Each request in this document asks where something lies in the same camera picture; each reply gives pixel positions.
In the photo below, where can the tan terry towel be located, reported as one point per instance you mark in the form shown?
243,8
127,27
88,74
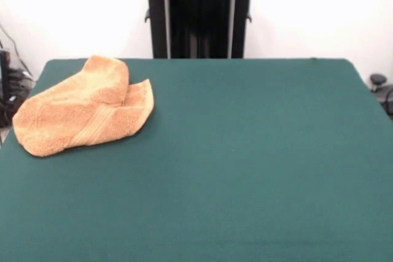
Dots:
76,114

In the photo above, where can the black power strip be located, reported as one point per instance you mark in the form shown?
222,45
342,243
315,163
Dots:
18,82

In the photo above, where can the black chair caster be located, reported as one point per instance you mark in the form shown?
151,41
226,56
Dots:
378,79

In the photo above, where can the black chair base leg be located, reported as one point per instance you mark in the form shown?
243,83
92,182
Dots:
387,96

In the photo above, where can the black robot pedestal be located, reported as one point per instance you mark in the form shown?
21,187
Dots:
199,13

